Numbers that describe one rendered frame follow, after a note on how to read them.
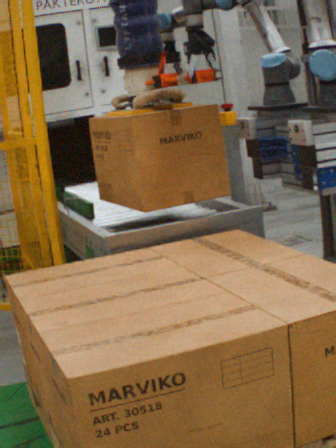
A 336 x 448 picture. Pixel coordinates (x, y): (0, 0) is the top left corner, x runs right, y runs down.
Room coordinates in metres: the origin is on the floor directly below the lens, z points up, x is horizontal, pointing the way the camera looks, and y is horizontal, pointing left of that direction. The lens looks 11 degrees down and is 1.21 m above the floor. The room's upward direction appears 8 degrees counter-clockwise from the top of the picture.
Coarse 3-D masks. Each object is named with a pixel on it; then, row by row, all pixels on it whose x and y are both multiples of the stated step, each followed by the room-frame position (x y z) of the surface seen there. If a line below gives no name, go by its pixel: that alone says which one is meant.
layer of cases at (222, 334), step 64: (128, 256) 2.86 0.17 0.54; (192, 256) 2.73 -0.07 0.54; (256, 256) 2.59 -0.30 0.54; (64, 320) 2.13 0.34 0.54; (128, 320) 2.06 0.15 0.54; (192, 320) 1.98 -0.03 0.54; (256, 320) 1.90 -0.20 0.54; (320, 320) 1.87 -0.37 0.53; (64, 384) 1.71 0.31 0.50; (128, 384) 1.70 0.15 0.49; (192, 384) 1.75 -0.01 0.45; (256, 384) 1.81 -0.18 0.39; (320, 384) 1.87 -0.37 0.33
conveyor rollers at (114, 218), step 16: (80, 192) 4.84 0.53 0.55; (96, 192) 4.73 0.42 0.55; (96, 208) 4.12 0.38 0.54; (112, 208) 4.06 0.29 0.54; (128, 208) 3.99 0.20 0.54; (176, 208) 3.79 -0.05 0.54; (192, 208) 3.72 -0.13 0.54; (208, 208) 3.65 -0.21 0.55; (96, 224) 3.66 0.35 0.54; (112, 224) 3.59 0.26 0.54; (128, 224) 3.52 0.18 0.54; (144, 224) 3.46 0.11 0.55
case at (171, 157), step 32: (96, 128) 3.50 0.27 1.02; (128, 128) 3.10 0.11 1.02; (160, 128) 3.10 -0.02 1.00; (192, 128) 3.15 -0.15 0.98; (96, 160) 3.57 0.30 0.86; (128, 160) 3.15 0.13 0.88; (160, 160) 3.09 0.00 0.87; (192, 160) 3.14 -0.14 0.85; (224, 160) 3.19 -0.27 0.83; (128, 192) 3.20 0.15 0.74; (160, 192) 3.08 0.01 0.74; (192, 192) 3.13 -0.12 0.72; (224, 192) 3.19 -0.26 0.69
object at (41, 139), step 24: (0, 0) 3.77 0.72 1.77; (24, 0) 3.69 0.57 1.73; (24, 24) 3.69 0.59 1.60; (0, 144) 3.78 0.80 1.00; (24, 144) 3.73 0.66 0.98; (48, 144) 3.71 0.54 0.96; (24, 168) 3.75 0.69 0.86; (48, 168) 3.68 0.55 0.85; (48, 192) 3.68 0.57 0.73; (48, 216) 3.69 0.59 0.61; (24, 240) 3.78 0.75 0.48; (48, 240) 3.73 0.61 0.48; (0, 264) 3.84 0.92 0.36
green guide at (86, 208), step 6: (60, 192) 4.46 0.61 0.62; (66, 192) 4.25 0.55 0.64; (60, 198) 4.48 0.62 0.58; (66, 198) 4.30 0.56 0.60; (72, 198) 3.94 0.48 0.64; (78, 198) 3.94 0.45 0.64; (66, 204) 4.28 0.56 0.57; (72, 204) 4.14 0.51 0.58; (78, 204) 3.98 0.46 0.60; (84, 204) 3.83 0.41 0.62; (90, 204) 3.72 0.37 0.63; (78, 210) 3.98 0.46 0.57; (84, 210) 3.85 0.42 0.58; (90, 210) 3.72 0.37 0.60; (84, 216) 3.84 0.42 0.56; (90, 216) 3.73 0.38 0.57
